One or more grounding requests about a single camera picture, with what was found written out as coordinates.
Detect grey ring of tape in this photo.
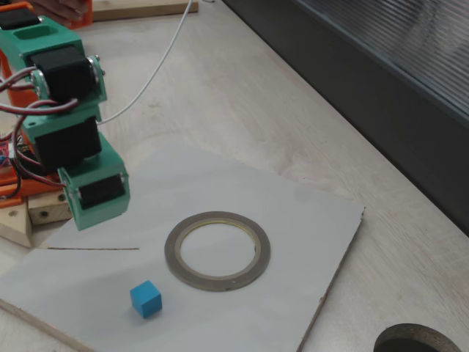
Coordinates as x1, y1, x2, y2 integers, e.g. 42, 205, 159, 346
163, 210, 271, 293

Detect orange leader arm handle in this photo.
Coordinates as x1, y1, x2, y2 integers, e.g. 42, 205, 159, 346
69, 0, 95, 30

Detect white chipboard panel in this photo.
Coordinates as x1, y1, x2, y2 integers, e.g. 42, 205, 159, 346
0, 142, 366, 352

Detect bare human hand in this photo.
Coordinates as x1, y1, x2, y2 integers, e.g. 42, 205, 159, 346
31, 0, 92, 27

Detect blue cube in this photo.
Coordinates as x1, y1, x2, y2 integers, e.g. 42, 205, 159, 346
129, 279, 163, 320

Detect red controller circuit board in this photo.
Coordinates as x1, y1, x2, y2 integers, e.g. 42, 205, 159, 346
0, 128, 21, 173

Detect dark partition with ribbed glass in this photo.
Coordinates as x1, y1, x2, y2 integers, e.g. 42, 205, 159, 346
223, 0, 469, 238

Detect white USB cable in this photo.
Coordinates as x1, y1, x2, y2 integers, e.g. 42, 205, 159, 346
97, 0, 195, 125

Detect wooden base block with screws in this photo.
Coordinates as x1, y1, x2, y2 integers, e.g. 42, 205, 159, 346
28, 190, 74, 225

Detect pale wooden base plank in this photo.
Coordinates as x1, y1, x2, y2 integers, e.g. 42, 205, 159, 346
0, 203, 34, 249

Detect red white black servo wires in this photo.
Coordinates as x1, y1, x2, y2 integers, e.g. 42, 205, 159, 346
0, 67, 80, 199

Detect round cable hole in table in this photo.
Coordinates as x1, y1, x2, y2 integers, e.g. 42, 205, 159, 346
373, 323, 463, 352

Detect orange controller board mount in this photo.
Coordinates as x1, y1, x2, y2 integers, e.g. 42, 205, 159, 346
0, 171, 23, 210

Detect long light wooden plank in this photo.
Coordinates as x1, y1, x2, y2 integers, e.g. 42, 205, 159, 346
91, 0, 199, 22

